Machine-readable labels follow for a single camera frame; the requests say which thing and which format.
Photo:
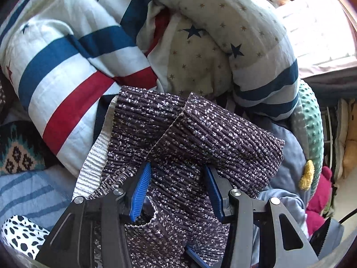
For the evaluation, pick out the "grey blue garment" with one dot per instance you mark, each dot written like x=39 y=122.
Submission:
x=285 y=184

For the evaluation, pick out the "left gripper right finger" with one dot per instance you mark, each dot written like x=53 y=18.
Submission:
x=281 y=241

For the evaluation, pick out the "yellow plush toy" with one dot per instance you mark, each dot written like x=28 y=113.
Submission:
x=306 y=179

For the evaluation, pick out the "teal patterned knit sweater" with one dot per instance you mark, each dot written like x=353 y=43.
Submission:
x=23 y=149

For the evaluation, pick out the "pink plush item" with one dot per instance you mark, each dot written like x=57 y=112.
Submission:
x=319 y=200

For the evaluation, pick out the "dark floral pleated garment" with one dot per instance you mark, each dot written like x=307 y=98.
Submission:
x=178 y=136

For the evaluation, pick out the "red white blue striped quilt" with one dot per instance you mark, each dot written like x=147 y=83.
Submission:
x=62 y=56

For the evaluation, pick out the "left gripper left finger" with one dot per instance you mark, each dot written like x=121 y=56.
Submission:
x=71 y=241

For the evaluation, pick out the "green dotted pillow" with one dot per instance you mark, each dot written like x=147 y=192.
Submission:
x=306 y=123

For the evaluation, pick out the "black white spotted cloth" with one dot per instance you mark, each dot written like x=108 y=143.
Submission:
x=23 y=235

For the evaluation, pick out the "blue striped bed sheet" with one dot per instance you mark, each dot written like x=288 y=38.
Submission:
x=41 y=196

